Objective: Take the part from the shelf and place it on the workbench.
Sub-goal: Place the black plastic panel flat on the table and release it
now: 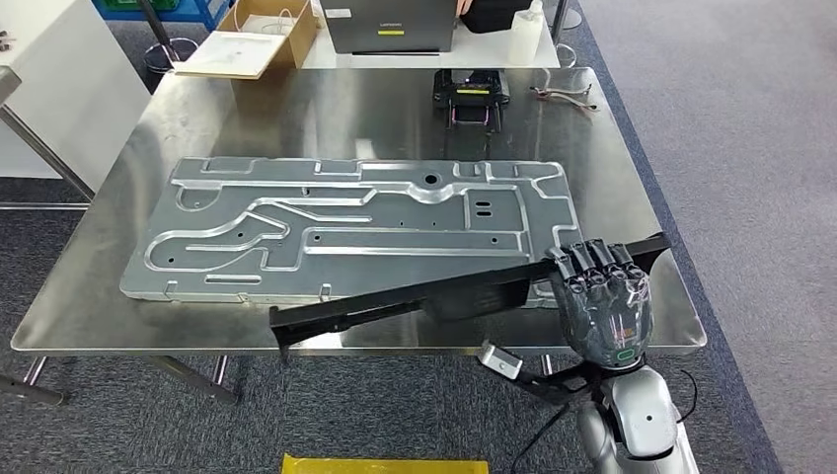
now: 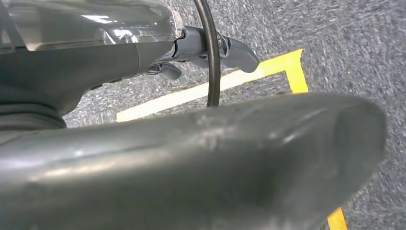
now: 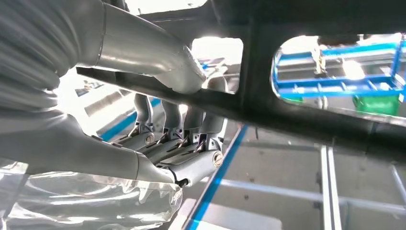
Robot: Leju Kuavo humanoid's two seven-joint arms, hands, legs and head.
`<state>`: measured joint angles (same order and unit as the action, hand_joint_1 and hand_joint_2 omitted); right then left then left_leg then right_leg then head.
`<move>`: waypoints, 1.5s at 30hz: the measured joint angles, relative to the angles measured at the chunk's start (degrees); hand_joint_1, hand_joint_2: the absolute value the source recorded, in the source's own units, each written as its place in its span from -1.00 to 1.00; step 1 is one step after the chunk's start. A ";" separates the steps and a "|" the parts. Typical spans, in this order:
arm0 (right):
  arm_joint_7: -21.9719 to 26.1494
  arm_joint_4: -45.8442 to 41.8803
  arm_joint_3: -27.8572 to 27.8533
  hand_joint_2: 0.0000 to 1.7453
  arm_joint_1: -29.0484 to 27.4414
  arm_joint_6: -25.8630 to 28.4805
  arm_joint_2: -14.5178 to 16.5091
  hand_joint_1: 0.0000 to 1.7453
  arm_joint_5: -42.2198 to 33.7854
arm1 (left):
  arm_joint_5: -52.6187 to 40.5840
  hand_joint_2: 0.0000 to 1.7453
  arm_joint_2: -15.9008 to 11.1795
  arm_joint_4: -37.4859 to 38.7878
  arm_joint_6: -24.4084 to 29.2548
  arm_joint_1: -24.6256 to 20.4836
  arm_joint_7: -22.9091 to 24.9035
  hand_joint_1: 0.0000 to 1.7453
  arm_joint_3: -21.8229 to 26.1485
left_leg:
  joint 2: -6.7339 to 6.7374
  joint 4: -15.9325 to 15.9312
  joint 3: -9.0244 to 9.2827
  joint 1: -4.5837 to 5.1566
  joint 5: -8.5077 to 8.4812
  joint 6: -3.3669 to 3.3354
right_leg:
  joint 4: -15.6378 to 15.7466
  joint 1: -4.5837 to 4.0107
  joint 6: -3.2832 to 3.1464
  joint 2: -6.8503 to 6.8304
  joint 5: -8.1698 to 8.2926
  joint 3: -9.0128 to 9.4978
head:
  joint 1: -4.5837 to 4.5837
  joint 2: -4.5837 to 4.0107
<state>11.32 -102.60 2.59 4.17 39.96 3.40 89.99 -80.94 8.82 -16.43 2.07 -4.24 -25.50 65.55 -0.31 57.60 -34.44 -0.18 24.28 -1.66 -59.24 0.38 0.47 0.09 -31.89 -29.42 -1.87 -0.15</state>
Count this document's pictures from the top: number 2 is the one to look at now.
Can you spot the yellow floor tape square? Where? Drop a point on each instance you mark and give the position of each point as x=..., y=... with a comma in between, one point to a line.
x=279, y=65

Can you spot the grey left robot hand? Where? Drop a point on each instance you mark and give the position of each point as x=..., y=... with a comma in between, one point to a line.
x=190, y=174

